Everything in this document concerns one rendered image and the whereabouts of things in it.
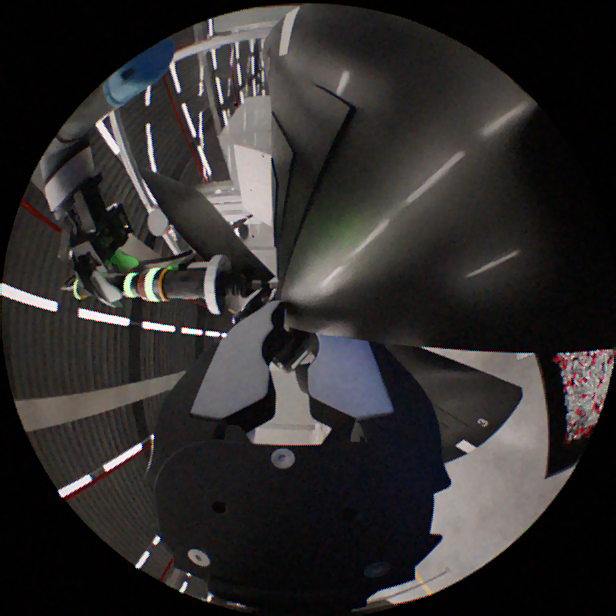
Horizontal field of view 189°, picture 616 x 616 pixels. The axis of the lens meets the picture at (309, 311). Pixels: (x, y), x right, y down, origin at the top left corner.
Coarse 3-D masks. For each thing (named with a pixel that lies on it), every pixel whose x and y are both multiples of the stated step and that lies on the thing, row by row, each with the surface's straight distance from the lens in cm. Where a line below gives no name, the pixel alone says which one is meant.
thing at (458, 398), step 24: (408, 360) 26; (432, 360) 26; (432, 384) 26; (456, 384) 26; (480, 384) 26; (504, 384) 27; (456, 408) 28; (480, 408) 28; (504, 408) 29; (456, 432) 30; (480, 432) 31; (456, 456) 35
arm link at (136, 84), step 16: (160, 48) 21; (128, 64) 18; (144, 64) 19; (160, 64) 21; (112, 80) 19; (128, 80) 18; (144, 80) 19; (96, 96) 20; (112, 96) 20; (128, 96) 21; (80, 112) 21; (96, 112) 22; (64, 128) 24; (80, 128) 24
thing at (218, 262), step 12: (180, 264) 30; (192, 264) 30; (204, 264) 29; (216, 264) 23; (228, 264) 27; (216, 276) 23; (216, 288) 23; (216, 300) 23; (228, 300) 27; (216, 312) 25
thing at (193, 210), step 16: (144, 176) 35; (160, 176) 41; (160, 192) 36; (176, 192) 40; (192, 192) 46; (160, 208) 32; (176, 208) 35; (192, 208) 39; (208, 208) 44; (176, 224) 32; (192, 224) 35; (208, 224) 38; (224, 224) 41; (192, 240) 32; (208, 240) 34; (224, 240) 37; (240, 240) 40; (208, 256) 31
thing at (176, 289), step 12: (168, 276) 28; (180, 276) 27; (192, 276) 26; (204, 276) 25; (228, 276) 25; (240, 276) 24; (72, 288) 57; (168, 288) 28; (180, 288) 26; (192, 288) 26; (204, 288) 25; (228, 288) 24; (240, 288) 24
